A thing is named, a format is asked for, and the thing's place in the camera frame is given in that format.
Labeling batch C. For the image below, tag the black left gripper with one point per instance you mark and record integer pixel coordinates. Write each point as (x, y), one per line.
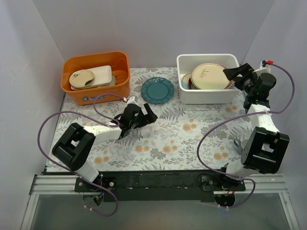
(142, 116)

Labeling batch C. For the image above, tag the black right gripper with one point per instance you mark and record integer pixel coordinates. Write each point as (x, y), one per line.
(243, 79)

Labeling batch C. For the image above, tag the pink plate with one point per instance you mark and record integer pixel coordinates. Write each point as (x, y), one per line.
(231, 82)

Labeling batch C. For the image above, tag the cream green twig plate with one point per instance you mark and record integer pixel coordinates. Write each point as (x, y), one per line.
(210, 76)

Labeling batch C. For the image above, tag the dark teal scalloped plate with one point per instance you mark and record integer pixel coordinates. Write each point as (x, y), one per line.
(157, 90)

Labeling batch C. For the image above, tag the cream blue tree plate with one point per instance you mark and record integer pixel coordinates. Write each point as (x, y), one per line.
(185, 80)

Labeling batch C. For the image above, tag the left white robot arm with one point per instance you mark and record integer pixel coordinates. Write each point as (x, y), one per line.
(74, 146)

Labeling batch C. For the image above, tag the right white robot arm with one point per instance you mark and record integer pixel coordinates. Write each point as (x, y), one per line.
(263, 152)

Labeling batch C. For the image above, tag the white plastic bin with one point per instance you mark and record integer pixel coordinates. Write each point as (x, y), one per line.
(186, 63)

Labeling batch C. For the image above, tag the floral patterned table mat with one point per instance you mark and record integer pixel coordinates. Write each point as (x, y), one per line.
(184, 136)

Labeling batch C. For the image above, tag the white rectangular dish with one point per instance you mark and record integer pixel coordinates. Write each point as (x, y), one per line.
(103, 78)

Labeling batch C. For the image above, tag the grey blue clamp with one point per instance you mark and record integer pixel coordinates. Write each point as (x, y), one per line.
(238, 145)

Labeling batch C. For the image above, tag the cream round plate with bird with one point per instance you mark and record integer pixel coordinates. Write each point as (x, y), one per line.
(81, 78)

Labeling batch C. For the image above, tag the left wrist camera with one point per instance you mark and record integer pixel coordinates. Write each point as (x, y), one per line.
(132, 100)

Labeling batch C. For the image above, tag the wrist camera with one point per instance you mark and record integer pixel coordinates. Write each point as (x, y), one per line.
(266, 66)
(132, 100)

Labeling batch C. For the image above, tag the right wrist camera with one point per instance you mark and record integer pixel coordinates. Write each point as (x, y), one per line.
(266, 66)

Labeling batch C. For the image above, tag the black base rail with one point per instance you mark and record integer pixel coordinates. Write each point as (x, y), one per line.
(173, 185)

